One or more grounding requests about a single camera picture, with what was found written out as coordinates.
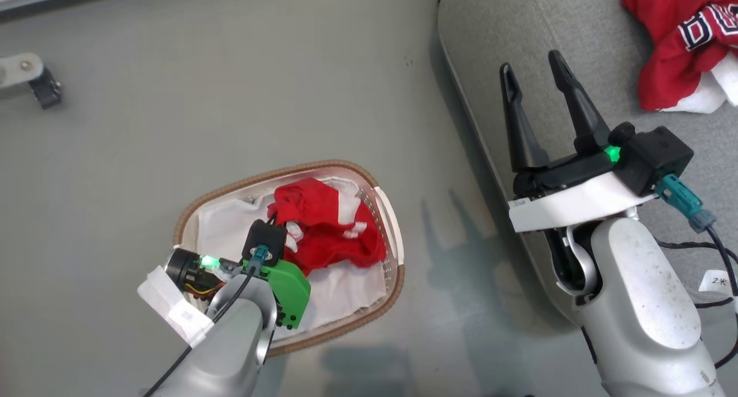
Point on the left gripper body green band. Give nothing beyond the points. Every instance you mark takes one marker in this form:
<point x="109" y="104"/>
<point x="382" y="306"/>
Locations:
<point x="291" y="293"/>

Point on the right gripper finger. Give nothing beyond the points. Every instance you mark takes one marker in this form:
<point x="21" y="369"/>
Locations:
<point x="524" y="132"/>
<point x="582" y="114"/>

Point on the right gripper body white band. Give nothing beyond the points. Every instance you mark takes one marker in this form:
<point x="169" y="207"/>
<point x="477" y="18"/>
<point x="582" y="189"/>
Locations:
<point x="576" y="204"/>

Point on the red shorts with elastic waistband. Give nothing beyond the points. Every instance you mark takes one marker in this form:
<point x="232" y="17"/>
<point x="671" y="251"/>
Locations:
<point x="328" y="230"/>

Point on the red jersey with navy letters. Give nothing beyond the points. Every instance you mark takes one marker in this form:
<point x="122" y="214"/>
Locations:
<point x="674" y="51"/>

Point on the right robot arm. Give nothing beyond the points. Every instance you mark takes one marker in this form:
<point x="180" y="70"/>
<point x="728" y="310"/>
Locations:
<point x="640" y="305"/>

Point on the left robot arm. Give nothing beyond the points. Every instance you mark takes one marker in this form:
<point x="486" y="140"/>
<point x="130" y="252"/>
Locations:
<point x="230" y="351"/>

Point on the white cloth basket liner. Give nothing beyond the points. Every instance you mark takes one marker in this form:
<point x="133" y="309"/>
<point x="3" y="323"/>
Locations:
<point x="346" y="293"/>

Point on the white paper label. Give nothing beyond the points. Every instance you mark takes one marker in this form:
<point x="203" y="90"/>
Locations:
<point x="173" y="307"/>

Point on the white basket with rattan rim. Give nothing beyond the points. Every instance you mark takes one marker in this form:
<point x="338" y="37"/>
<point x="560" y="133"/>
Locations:
<point x="190" y="212"/>

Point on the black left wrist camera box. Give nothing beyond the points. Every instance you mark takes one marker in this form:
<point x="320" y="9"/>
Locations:
<point x="262" y="235"/>

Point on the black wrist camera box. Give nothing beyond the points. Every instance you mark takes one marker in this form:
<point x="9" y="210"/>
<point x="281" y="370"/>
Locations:
<point x="657" y="155"/>
<point x="262" y="235"/>

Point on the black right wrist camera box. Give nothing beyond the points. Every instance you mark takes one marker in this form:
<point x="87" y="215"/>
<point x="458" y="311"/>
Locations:
<point x="657" y="155"/>

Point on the grey wall baseboard strip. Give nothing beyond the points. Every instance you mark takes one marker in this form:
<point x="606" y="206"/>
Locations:
<point x="46" y="4"/>

